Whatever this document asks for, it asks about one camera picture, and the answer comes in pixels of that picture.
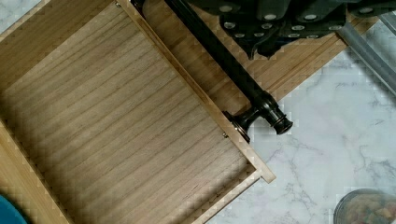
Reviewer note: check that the bamboo cutting board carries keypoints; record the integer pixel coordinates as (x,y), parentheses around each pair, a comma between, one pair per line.
(278,75)

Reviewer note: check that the grey oven door handle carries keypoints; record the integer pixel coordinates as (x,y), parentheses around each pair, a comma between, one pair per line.
(379,67)

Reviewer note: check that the blue round plate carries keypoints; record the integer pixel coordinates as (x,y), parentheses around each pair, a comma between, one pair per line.
(9,214)

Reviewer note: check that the glass jar with granola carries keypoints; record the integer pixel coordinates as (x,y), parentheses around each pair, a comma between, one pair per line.
(365,206)

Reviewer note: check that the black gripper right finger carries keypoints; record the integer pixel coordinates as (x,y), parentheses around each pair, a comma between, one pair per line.
(313,20)

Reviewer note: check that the wooden drawer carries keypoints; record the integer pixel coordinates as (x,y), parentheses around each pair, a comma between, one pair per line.
(100,124)

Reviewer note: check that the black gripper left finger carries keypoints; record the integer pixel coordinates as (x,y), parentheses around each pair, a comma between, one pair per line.
(252,35)

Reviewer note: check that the black drawer handle bar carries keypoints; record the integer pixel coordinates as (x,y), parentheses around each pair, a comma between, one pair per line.
(262,103)

